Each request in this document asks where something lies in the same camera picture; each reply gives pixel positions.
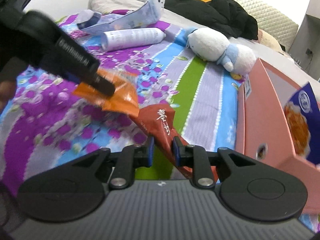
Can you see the white cylinder bottle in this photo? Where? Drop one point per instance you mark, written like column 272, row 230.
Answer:
column 131, row 38

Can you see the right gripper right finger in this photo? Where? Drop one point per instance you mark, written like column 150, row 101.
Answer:
column 247, row 187

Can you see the beige quilted headboard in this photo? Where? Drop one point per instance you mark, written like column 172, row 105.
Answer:
column 278, row 26

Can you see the white blue plush toy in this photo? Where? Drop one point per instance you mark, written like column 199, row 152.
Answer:
column 213, row 46

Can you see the orange-red foil snack pack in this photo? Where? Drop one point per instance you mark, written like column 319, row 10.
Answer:
column 125, row 98

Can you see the pink storage box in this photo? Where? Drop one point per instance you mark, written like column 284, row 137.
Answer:
column 262, row 124

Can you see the person's left hand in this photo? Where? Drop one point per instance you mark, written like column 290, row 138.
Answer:
column 7, row 92

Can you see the dark red snack pack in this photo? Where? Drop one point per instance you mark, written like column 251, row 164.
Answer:
column 158, row 121

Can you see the floral purple bed sheet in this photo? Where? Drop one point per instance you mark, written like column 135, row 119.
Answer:
column 46, row 126

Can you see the black clothing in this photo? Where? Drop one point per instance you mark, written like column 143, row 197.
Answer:
column 225, row 16

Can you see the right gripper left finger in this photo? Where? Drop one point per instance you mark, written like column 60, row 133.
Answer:
column 75, row 189

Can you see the blue noodle snack bag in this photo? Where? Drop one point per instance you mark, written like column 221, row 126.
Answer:
column 302, row 115

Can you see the translucent blue plastic bag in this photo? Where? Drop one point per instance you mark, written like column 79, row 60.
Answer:
column 95, row 23

